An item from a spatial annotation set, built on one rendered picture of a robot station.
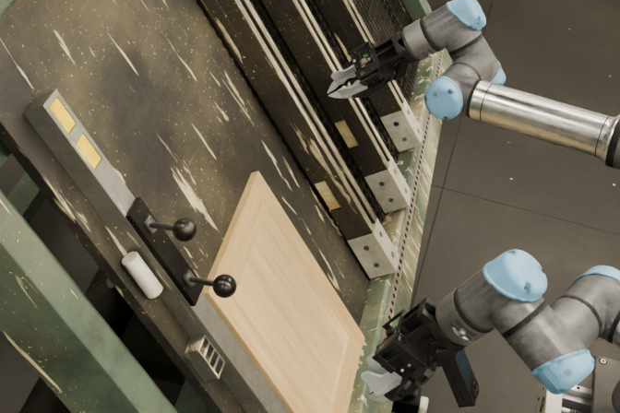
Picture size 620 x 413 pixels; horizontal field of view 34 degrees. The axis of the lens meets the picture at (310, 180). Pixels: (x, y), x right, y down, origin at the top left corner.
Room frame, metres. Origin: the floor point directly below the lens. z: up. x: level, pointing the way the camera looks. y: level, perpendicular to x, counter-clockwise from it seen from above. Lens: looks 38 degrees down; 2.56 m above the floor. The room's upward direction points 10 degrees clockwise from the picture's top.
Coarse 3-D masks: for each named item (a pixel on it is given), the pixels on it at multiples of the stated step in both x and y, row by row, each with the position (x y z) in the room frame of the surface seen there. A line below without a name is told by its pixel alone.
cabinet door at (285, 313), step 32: (256, 192) 1.61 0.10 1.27; (256, 224) 1.54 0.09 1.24; (288, 224) 1.64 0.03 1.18; (224, 256) 1.39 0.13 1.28; (256, 256) 1.48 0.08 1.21; (288, 256) 1.57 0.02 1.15; (256, 288) 1.42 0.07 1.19; (288, 288) 1.50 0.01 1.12; (320, 288) 1.60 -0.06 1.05; (224, 320) 1.29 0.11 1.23; (256, 320) 1.36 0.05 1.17; (288, 320) 1.44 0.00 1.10; (320, 320) 1.53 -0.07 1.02; (352, 320) 1.63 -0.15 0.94; (256, 352) 1.29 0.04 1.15; (288, 352) 1.37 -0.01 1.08; (320, 352) 1.46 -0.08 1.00; (352, 352) 1.56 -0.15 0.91; (288, 384) 1.31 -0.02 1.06; (320, 384) 1.39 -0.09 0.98; (352, 384) 1.48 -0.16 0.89
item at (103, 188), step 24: (48, 96) 1.25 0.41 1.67; (48, 120) 1.22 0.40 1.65; (48, 144) 1.22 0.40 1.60; (72, 144) 1.22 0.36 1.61; (72, 168) 1.22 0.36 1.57; (96, 168) 1.23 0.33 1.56; (96, 192) 1.22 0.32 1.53; (120, 192) 1.24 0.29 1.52; (120, 216) 1.21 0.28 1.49; (120, 240) 1.21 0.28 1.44; (168, 288) 1.20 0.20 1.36; (192, 312) 1.20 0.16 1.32; (216, 312) 1.25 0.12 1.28; (192, 336) 1.20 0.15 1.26; (216, 336) 1.20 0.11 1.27; (240, 360) 1.21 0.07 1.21; (240, 384) 1.19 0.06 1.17; (264, 384) 1.22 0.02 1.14; (264, 408) 1.19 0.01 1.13
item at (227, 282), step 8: (184, 272) 1.23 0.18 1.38; (192, 280) 1.21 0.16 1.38; (200, 280) 1.20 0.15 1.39; (208, 280) 1.19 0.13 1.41; (216, 280) 1.16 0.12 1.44; (224, 280) 1.16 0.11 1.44; (232, 280) 1.17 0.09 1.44; (216, 288) 1.16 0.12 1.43; (224, 288) 1.15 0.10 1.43; (232, 288) 1.16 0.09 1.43; (224, 296) 1.15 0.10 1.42
